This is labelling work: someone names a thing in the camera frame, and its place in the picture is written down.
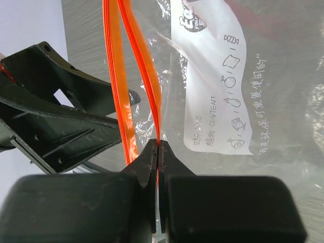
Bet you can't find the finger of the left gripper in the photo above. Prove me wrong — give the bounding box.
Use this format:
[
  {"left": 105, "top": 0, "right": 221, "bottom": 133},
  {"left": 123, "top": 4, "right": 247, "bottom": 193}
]
[
  {"left": 1, "top": 95, "right": 122, "bottom": 174},
  {"left": 0, "top": 41, "right": 141, "bottom": 119}
]

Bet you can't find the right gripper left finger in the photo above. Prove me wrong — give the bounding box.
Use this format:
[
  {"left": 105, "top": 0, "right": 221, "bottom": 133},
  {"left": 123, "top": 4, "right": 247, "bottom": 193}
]
[{"left": 121, "top": 139, "right": 158, "bottom": 234}]

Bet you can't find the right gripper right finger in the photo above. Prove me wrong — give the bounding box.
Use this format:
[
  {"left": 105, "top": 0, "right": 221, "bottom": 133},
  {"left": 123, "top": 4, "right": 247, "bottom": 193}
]
[{"left": 158, "top": 140, "right": 196, "bottom": 233}]

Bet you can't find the clear zip top bag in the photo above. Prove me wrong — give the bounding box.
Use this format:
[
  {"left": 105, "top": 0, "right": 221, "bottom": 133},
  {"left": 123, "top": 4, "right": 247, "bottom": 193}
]
[{"left": 103, "top": 1, "right": 323, "bottom": 197}]

